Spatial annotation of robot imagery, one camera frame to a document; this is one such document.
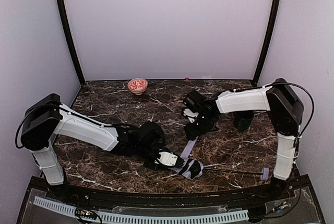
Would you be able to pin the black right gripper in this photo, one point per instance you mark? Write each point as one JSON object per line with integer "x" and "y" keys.
{"x": 194, "y": 130}

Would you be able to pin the lavender folding umbrella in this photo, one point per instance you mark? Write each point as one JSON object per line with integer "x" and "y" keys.
{"x": 192, "y": 169}

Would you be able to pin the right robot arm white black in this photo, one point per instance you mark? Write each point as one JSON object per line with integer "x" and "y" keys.
{"x": 278, "y": 99}

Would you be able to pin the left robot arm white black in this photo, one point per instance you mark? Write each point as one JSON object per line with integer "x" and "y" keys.
{"x": 49, "y": 118}

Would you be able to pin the dark green mug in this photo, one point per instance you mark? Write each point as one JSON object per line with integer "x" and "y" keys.
{"x": 242, "y": 120}

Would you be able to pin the red patterned ceramic bowl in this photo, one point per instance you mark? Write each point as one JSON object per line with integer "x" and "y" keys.
{"x": 137, "y": 86}

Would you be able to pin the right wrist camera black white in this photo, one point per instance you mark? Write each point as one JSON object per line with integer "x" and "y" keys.
{"x": 190, "y": 115}

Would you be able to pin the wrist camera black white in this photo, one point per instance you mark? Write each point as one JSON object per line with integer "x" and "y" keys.
{"x": 190, "y": 115}
{"x": 172, "y": 161}

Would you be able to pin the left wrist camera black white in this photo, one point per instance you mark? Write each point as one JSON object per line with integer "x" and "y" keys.
{"x": 172, "y": 161}

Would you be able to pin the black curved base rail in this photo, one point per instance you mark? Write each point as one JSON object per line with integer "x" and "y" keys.
{"x": 87, "y": 197}

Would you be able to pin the small circuit board with wires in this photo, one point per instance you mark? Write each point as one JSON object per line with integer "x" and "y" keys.
{"x": 87, "y": 216}

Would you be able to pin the white slotted cable duct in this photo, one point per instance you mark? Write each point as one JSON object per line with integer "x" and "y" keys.
{"x": 147, "y": 215}

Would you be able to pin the right black corner post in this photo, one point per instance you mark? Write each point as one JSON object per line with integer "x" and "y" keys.
{"x": 266, "y": 42}

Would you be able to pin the black corner post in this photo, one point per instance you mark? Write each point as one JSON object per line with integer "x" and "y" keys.
{"x": 70, "y": 42}
{"x": 266, "y": 42}

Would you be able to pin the left black corner post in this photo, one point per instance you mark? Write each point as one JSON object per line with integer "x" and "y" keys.
{"x": 70, "y": 42}

